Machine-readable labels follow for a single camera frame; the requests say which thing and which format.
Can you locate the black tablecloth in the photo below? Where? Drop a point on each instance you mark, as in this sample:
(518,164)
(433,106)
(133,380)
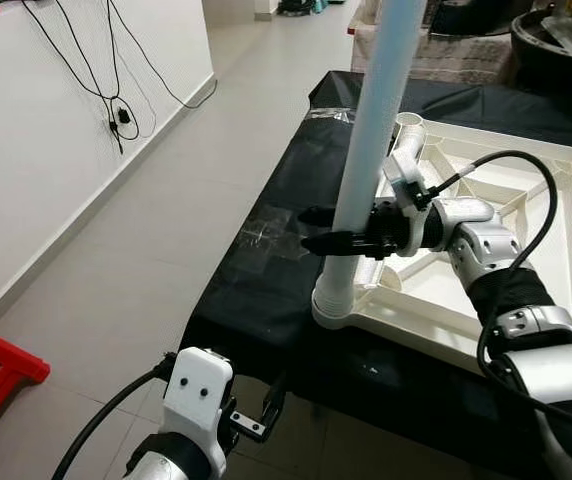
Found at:
(266,320)

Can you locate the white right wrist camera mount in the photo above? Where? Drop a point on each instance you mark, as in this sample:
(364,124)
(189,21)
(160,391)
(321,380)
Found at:
(404,180)

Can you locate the clear tape patch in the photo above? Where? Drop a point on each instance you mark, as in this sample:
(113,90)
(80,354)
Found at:
(266,232)

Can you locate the clear plastic wrap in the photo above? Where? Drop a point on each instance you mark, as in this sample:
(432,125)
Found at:
(328,113)

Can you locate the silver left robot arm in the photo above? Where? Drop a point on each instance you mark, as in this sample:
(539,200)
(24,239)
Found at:
(176,462)

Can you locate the red plastic stool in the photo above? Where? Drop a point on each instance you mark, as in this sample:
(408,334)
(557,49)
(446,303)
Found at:
(1,365)

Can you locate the white plastic children table top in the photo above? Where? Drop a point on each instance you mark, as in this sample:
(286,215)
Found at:
(556,240)

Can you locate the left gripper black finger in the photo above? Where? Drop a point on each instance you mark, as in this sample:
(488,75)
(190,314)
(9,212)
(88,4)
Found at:
(274,402)

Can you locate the black plastic bag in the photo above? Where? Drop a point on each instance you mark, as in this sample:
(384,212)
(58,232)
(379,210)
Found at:
(476,18)

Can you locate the floor mop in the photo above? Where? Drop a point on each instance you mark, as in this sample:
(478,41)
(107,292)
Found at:
(301,6)

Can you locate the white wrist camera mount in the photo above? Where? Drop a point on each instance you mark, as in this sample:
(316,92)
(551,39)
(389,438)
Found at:
(198,390)
(404,180)

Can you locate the patterned beige bench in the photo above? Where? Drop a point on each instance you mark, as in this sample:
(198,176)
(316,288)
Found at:
(466,60)

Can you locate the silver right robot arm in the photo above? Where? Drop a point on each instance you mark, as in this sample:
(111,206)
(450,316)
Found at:
(526,330)

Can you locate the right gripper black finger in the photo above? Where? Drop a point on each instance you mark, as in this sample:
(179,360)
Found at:
(318,215)
(338,243)

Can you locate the black power adapter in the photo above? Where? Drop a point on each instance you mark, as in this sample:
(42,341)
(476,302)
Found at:
(123,112)

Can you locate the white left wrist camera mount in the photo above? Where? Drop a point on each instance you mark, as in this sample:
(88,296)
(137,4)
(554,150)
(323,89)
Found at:
(198,390)

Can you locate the black round basin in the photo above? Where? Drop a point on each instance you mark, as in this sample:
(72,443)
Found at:
(546,65)

